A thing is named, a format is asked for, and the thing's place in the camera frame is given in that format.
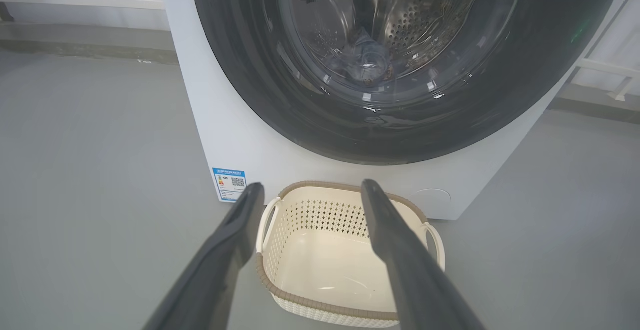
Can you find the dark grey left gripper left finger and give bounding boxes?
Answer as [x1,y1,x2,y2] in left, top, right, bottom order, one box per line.
[142,182,266,330]

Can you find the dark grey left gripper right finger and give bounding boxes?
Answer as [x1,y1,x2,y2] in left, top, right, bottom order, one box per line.
[361,179,486,330]

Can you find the blue patterned clothes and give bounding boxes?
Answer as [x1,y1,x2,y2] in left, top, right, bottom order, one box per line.
[345,27,397,85]

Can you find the washing machine door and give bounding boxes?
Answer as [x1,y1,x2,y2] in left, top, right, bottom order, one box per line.
[189,0,627,166]

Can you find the white front-load washing machine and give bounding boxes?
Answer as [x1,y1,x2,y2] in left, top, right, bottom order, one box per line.
[160,0,640,221]

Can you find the stainless steel washing machine drum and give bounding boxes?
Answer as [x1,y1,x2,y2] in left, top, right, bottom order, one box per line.
[300,0,482,86]

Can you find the round filter cover flap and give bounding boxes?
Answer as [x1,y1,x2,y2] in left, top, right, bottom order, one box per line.
[412,188,452,217]

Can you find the cream perforated plastic laundry basket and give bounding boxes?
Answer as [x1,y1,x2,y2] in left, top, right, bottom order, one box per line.
[256,181,446,329]

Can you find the blue energy label sticker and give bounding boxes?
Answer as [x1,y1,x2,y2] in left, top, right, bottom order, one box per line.
[212,167,247,203]

